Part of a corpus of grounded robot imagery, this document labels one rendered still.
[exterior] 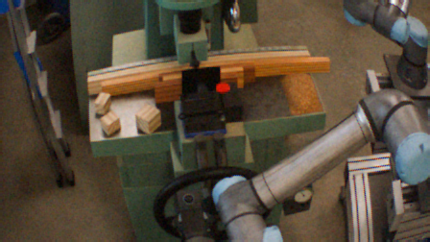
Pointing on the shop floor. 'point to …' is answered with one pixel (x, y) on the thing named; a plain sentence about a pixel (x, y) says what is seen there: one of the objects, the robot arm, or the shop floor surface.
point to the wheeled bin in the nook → (52, 23)
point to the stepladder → (25, 42)
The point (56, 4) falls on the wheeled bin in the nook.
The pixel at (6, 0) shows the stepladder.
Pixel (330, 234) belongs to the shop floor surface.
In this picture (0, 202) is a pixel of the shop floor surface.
